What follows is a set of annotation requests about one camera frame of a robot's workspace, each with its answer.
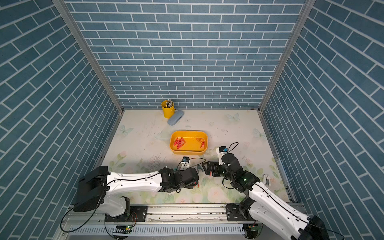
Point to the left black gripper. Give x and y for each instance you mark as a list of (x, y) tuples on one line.
[(191, 185)]

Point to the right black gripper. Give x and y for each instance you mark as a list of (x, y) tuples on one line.
[(216, 164)]

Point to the teal clothespin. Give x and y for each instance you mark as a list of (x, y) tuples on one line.
[(200, 169)]

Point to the yellow storage box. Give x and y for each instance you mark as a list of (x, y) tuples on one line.
[(186, 149)]

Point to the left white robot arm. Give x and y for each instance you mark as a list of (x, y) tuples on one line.
[(100, 188)]

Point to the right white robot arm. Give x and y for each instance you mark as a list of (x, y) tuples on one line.
[(263, 206)]

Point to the pile of red clothespins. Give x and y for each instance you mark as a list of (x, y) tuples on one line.
[(180, 141)]

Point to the grey glasses case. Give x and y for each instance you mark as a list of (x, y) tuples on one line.
[(175, 117)]

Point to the yellow pen cup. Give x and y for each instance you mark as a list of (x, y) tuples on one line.
[(168, 108)]

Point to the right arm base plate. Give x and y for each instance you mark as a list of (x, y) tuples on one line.
[(236, 213)]

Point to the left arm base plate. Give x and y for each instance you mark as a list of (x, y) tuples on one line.
[(137, 214)]

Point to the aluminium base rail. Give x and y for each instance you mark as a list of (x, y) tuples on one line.
[(162, 221)]

